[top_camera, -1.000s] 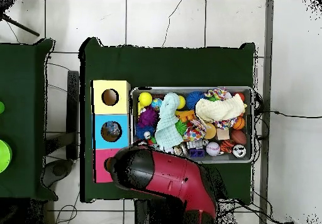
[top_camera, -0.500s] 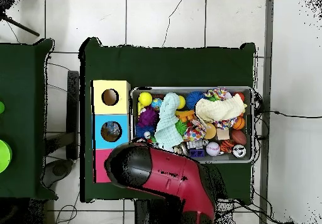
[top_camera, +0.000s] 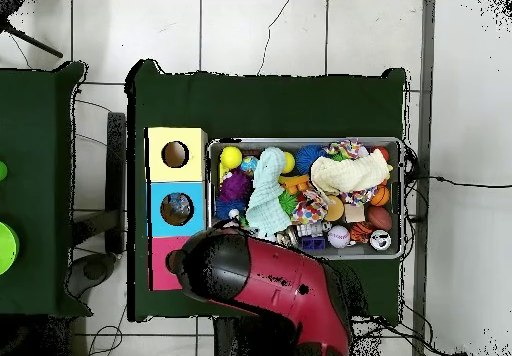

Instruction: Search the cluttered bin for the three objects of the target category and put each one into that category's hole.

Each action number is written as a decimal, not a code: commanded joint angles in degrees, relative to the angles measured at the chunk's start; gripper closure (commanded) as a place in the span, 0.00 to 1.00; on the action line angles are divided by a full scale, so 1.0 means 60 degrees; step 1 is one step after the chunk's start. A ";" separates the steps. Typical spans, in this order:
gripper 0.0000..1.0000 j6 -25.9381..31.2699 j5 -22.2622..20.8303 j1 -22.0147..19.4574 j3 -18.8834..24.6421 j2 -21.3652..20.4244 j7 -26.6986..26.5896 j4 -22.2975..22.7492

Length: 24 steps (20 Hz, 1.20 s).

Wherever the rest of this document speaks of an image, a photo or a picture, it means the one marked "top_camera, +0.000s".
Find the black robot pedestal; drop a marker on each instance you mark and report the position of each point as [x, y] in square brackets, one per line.
[240, 340]

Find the globe print ball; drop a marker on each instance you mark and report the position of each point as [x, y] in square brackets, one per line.
[248, 164]

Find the small bright green object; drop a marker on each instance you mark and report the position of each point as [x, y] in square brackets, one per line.
[2, 170]

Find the large bright green cup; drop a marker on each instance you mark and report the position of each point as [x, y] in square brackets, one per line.
[7, 248]

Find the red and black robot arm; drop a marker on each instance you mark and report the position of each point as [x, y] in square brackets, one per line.
[280, 284]

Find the small orange basketball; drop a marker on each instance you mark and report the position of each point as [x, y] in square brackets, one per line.
[380, 196]

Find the tan foam ball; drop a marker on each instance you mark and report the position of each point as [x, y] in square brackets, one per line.
[335, 208]

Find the yellow smooth ball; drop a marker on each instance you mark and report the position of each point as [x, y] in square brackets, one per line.
[230, 157]

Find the crushed clear plastic bottle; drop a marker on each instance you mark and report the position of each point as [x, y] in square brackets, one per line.
[178, 206]

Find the purple spiky ball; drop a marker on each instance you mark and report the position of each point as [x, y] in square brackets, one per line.
[235, 184]

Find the wooden box with three holes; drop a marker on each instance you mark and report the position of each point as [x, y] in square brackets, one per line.
[178, 174]

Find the orange plastic block toy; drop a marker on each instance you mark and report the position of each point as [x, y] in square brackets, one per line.
[296, 184]

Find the dark green side table cloth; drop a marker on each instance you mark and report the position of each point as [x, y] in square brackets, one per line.
[32, 172]

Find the shallow metal mesh bin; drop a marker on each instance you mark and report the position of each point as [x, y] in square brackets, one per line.
[360, 254]

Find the black tripod leg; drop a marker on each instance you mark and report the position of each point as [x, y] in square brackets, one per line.
[36, 44]

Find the mint green cloth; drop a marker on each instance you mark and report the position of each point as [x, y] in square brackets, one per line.
[268, 196]

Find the cream yellow cloth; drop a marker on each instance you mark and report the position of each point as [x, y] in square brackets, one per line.
[352, 174]

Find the silver topped drink can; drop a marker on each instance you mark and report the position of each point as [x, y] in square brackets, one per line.
[380, 240]

